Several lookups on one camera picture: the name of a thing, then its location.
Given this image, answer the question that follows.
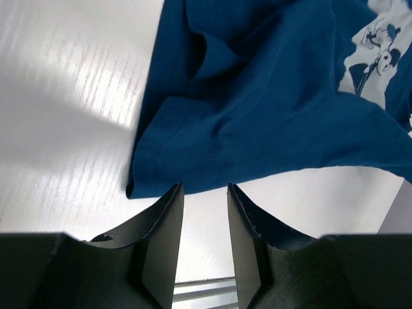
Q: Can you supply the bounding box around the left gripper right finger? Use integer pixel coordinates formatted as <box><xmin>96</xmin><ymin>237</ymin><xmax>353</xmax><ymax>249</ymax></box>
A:
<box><xmin>227</xmin><ymin>184</ymin><xmax>411</xmax><ymax>308</ymax></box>

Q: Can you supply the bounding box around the blue t shirt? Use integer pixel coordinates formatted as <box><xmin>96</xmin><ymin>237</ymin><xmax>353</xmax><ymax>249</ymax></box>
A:
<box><xmin>126</xmin><ymin>0</ymin><xmax>411</xmax><ymax>199</ymax></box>

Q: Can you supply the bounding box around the aluminium mounting rail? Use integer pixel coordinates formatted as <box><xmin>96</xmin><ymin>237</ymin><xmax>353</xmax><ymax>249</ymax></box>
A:
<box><xmin>172</xmin><ymin>277</ymin><xmax>239</xmax><ymax>308</ymax></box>

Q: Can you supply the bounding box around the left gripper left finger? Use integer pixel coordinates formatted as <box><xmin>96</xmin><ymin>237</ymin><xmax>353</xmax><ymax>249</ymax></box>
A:
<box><xmin>1</xmin><ymin>184</ymin><xmax>184</xmax><ymax>308</ymax></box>

